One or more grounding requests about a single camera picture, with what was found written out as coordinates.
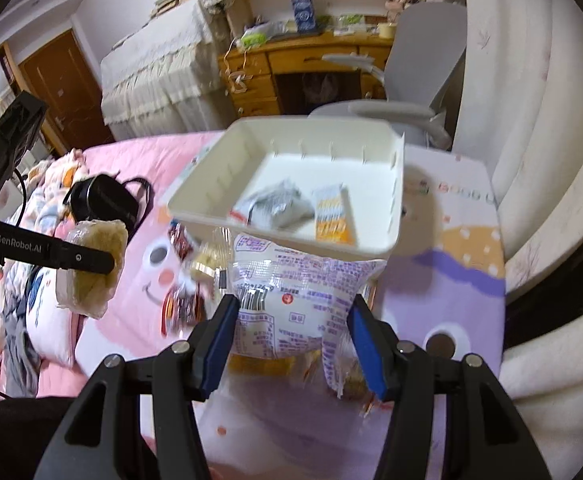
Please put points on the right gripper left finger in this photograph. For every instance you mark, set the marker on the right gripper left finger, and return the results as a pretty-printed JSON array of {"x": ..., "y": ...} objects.
[{"x": 212, "y": 341}]

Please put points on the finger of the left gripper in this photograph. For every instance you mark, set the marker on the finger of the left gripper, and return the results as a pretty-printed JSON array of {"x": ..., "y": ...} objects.
[{"x": 93, "y": 261}]

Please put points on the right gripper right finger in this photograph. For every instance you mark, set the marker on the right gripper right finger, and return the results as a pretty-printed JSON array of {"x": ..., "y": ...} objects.
[{"x": 375, "y": 349}]

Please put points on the rice cracker clear pack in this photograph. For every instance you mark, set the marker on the rice cracker clear pack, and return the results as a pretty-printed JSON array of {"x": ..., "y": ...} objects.
[{"x": 88, "y": 293}]

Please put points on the purple print cracker bag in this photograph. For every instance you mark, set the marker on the purple print cracker bag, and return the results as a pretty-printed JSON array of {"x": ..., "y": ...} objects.
[{"x": 294, "y": 303}]

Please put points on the dark red candy packet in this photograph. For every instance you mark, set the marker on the dark red candy packet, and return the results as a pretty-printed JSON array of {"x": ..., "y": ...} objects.
[{"x": 180, "y": 240}]

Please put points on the orange oats snack bar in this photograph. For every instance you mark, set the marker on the orange oats snack bar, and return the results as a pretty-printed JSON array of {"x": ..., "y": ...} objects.
[{"x": 332, "y": 215}]

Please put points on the grey white snack bag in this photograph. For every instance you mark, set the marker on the grey white snack bag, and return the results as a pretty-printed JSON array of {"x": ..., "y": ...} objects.
[{"x": 273, "y": 208}]

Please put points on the red strip snack packet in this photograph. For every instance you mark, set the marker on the red strip snack packet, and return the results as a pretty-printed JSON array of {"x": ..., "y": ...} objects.
[{"x": 182, "y": 308}]

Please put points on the black leather handbag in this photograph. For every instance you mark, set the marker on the black leather handbag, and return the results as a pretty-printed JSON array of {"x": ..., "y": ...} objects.
[{"x": 104, "y": 198}]

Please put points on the pink bed cover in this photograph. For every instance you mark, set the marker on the pink bed cover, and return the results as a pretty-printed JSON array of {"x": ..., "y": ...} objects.
[{"x": 131, "y": 323}]

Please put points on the yellow small snack packet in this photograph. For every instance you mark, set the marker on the yellow small snack packet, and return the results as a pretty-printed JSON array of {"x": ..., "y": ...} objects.
[{"x": 208, "y": 260}]

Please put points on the wooden door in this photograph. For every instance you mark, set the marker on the wooden door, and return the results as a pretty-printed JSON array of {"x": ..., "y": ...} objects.
[{"x": 57, "y": 74}]

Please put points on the patterned pillow bedding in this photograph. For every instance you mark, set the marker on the patterned pillow bedding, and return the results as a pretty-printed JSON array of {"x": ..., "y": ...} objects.
[{"x": 34, "y": 328}]

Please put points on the white plastic storage bin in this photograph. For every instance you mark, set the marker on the white plastic storage bin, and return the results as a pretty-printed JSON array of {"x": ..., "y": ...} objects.
[{"x": 363, "y": 157}]

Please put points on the lace covered furniture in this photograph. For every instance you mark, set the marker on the lace covered furniture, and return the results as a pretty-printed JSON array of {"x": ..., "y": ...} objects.
[{"x": 165, "y": 78}]

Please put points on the wooden desk with drawers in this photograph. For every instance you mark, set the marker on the wooden desk with drawers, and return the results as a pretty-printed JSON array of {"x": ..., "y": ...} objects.
[{"x": 291, "y": 77}]

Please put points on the green tissue pack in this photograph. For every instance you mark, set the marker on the green tissue pack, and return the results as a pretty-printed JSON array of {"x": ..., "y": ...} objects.
[{"x": 252, "y": 40}]

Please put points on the white floral curtain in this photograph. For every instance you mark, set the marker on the white floral curtain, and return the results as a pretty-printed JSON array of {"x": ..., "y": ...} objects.
[{"x": 522, "y": 115}]

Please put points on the grey office chair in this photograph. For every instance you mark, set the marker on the grey office chair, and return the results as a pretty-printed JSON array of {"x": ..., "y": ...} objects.
[{"x": 430, "y": 43}]

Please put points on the cream mug on desk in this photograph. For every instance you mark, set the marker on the cream mug on desk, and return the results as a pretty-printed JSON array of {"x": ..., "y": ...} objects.
[{"x": 387, "y": 30}]

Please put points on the blue paper gift bag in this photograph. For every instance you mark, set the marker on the blue paper gift bag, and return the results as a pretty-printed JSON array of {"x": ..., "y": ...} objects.
[{"x": 304, "y": 15}]

